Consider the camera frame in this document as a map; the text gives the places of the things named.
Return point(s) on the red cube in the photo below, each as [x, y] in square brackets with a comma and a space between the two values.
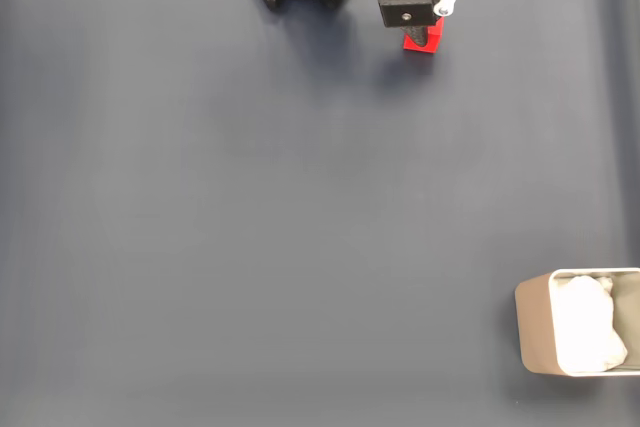
[435, 42]

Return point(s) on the beige rounded box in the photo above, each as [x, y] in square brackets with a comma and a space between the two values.
[535, 327]

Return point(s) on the grey table mat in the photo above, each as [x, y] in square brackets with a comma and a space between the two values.
[200, 222]

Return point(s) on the white crumpled paper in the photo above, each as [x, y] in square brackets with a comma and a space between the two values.
[585, 322]

